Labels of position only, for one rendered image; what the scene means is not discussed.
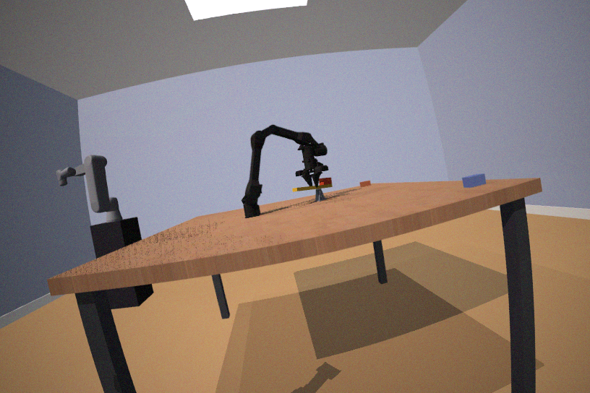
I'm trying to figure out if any blue rectangular block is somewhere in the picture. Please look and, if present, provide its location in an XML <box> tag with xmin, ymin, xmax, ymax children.
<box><xmin>462</xmin><ymin>174</ymin><xmax>486</xmax><ymax>188</ymax></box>

